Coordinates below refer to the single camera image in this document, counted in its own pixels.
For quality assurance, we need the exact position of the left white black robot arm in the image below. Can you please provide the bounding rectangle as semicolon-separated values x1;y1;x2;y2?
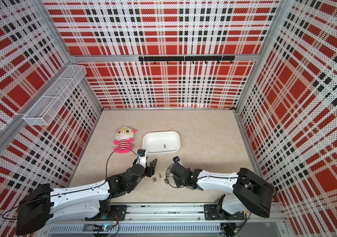
16;159;158;236

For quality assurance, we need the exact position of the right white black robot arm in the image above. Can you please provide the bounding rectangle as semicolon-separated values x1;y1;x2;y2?
166;162;276;219

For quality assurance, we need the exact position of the white plastic storage box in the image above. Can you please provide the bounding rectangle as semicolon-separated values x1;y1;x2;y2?
142;131;181;157

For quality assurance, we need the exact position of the pink white plush toy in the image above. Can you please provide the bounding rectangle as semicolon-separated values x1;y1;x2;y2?
114;126;137;154

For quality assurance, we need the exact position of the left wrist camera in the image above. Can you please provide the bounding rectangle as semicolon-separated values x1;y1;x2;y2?
133;149;147;168

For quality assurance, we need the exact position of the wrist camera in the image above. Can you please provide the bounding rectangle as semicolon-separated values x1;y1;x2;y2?
173;156;181;164
133;149;147;168

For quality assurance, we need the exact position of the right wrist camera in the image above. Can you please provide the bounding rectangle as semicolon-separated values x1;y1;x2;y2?
173;156;181;164

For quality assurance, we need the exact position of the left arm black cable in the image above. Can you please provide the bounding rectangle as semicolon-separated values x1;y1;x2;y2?
105;147;138;180

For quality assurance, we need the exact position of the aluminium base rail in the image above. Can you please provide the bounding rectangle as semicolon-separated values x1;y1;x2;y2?
37;202;293;237

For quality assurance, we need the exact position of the white wire mesh basket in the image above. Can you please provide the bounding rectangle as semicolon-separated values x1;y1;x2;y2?
23;65;86;126

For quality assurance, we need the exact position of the black wall hook rail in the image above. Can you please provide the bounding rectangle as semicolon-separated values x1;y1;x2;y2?
138;56;236;63

